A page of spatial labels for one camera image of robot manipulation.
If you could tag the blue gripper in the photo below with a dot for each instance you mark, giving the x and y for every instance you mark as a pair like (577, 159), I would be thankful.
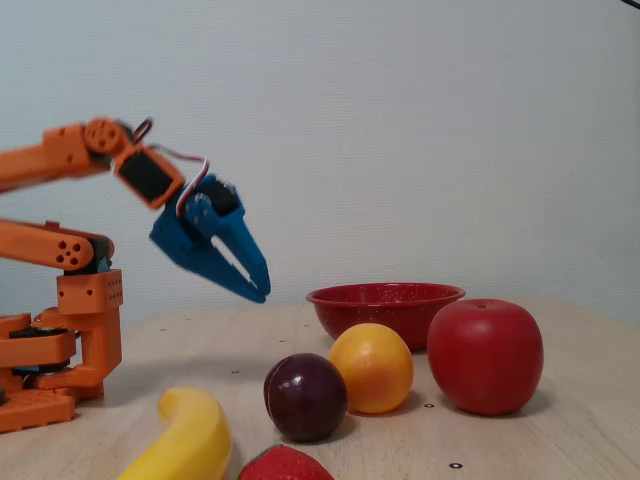
(200, 235)

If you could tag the yellow toy banana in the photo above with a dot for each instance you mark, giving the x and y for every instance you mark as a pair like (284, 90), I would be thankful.
(195, 440)

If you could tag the red speckled bowl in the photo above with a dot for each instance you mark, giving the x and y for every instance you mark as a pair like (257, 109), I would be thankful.
(390, 310)

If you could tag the purple toy plum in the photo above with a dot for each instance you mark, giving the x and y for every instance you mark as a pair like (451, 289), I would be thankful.
(305, 397)

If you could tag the toy orange fruit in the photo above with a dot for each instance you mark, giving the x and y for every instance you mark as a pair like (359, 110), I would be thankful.
(372, 370)

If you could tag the red toy strawberry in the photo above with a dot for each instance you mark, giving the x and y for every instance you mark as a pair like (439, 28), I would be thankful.
(282, 465)

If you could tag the red toy apple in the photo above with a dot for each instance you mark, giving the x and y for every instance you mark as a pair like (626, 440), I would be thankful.
(485, 360)

